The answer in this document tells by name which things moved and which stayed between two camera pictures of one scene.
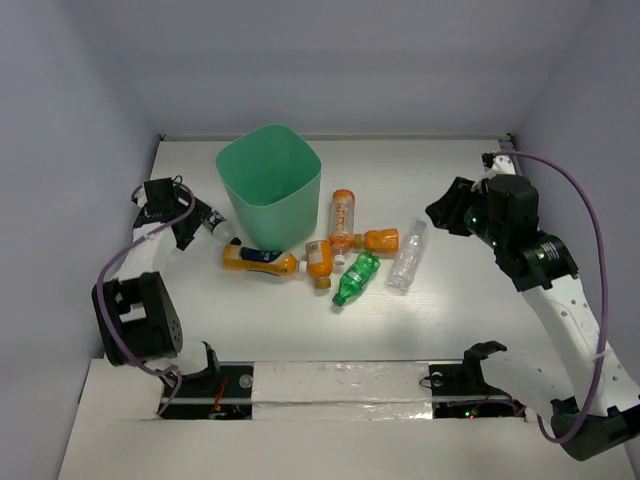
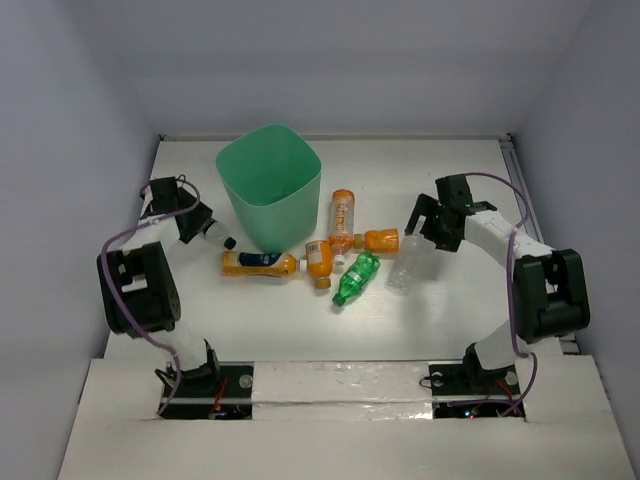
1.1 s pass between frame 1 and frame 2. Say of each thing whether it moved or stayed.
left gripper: stayed
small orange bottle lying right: stayed
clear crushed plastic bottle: moved
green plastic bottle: stayed
